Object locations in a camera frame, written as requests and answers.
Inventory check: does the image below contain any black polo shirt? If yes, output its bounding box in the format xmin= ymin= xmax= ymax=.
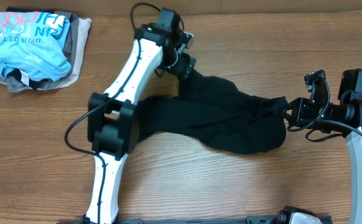
xmin=136 ymin=70 xmax=287 ymax=154

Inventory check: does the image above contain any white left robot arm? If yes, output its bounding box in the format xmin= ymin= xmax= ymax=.
xmin=82 ymin=8 xmax=196 ymax=223

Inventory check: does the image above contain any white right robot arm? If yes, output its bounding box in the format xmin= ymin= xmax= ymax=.
xmin=283 ymin=68 xmax=362 ymax=223

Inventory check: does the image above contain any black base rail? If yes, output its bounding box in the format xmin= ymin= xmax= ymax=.
xmin=56 ymin=215 xmax=333 ymax=224

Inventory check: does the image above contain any light blue printed t-shirt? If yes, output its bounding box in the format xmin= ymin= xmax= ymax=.
xmin=0 ymin=11 xmax=72 ymax=81

